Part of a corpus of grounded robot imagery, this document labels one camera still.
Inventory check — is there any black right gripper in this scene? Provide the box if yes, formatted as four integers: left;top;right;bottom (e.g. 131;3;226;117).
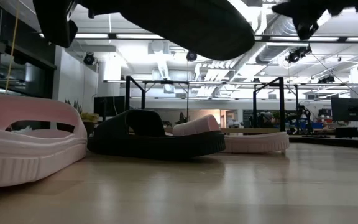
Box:
271;0;358;40

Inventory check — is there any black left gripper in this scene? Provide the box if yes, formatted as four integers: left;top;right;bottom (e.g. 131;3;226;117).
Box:
32;0;79;49

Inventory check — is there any black slide sandal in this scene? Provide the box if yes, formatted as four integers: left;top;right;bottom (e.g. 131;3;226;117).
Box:
82;0;257;62
86;108;227;162

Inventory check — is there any pink slide sandal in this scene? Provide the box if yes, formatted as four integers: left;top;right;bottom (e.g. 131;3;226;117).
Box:
172;114;291;155
0;93;89;189

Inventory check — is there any black metal shoe rack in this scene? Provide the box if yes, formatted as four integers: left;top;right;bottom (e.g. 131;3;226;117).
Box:
124;75;287;135

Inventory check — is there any potted green succulent plant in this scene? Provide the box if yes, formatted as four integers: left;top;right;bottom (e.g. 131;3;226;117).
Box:
63;98;101;138

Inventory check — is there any large black computer monitor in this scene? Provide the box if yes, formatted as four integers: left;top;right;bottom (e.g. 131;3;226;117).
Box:
330;97;358;123

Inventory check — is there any silver ventilation duct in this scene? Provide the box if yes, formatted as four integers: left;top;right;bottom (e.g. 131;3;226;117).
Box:
255;12;295;65

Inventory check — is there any yellow hanging cable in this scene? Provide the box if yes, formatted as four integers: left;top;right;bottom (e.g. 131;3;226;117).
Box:
4;2;20;93

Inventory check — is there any thin black metal frame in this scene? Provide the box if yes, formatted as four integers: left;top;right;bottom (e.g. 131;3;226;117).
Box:
141;81;300;126

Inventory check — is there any black aluminium rig frame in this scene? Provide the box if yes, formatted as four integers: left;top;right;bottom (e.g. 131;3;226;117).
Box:
289;134;358;151

